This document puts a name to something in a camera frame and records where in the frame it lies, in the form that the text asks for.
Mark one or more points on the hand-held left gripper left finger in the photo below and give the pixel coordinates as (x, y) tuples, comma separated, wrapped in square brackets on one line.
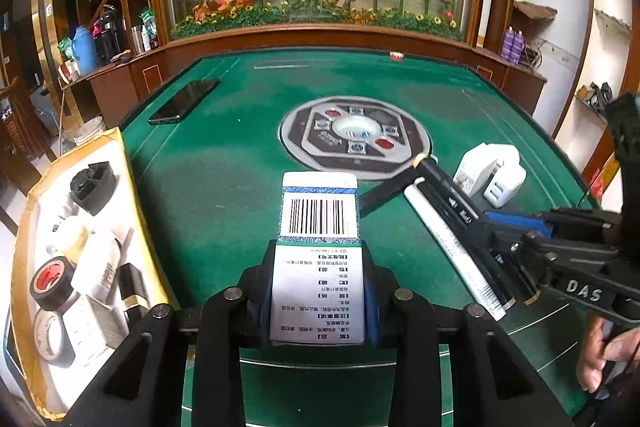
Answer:
[(265, 307)]

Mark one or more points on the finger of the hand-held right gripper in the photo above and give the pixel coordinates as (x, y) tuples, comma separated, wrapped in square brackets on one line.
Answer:
[(510, 252), (515, 223)]

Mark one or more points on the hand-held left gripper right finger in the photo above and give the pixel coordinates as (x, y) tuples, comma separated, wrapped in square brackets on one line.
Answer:
[(371, 307)]

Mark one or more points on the white plug charger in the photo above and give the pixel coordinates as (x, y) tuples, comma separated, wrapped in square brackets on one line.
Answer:
[(505, 187)]

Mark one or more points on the white tube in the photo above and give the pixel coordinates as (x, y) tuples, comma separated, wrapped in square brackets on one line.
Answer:
[(450, 247)]

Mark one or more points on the white green medicine box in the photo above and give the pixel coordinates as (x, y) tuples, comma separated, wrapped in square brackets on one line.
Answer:
[(317, 257)]

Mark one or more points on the black tube gold cap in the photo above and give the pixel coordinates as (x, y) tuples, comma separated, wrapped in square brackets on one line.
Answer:
[(445, 187)]

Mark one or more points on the black case gold band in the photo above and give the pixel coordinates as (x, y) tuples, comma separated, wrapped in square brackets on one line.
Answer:
[(131, 282)]

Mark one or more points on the black tape roll white core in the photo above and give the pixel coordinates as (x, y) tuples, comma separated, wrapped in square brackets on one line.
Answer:
[(67, 349)]

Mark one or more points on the black tape roll red core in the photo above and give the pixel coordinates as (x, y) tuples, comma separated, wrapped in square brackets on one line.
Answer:
[(55, 299)]

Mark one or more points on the yellow-taped cardboard box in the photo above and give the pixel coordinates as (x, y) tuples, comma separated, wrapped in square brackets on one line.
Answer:
[(112, 152)]

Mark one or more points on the person's right forearm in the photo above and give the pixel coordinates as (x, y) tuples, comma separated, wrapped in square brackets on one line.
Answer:
[(620, 412)]

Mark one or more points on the person's right hand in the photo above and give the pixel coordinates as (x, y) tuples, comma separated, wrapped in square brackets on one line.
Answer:
[(590, 357)]

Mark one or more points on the white charger carton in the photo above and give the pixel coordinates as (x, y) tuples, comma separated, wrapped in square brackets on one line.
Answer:
[(467, 174)]

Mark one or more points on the red paper decoration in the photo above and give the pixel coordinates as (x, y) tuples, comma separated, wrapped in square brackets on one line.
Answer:
[(597, 186)]

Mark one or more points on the dark shoes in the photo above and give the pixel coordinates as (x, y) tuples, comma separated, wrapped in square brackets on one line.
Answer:
[(596, 96)]

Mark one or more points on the small grey white carton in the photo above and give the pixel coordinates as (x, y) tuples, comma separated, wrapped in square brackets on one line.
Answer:
[(95, 327)]

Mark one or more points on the purple bottle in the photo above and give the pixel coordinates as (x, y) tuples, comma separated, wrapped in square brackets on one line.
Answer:
[(519, 48), (508, 46)]

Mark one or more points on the round table control panel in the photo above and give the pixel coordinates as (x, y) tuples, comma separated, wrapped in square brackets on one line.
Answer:
[(325, 132)]

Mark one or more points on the small red white tile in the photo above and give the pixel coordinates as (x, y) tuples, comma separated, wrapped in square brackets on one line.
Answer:
[(396, 55)]

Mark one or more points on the black ribbed cap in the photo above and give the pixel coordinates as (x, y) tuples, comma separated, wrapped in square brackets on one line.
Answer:
[(92, 187)]

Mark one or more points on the black phone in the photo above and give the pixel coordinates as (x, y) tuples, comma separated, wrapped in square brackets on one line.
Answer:
[(182, 103)]

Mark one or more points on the white plastic bucket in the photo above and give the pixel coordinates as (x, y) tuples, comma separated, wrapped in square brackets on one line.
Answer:
[(89, 131)]

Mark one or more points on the silver cup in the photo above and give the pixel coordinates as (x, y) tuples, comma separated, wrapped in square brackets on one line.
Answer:
[(136, 39)]

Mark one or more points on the green white packet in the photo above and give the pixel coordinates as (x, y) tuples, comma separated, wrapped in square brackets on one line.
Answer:
[(148, 32)]

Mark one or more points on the blue thermos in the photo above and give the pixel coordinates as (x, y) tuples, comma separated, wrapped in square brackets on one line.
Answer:
[(85, 52)]

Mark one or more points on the black thermos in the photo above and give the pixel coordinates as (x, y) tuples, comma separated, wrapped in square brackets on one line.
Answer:
[(107, 37)]

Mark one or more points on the green plastic bag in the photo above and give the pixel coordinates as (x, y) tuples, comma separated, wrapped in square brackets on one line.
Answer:
[(65, 47)]

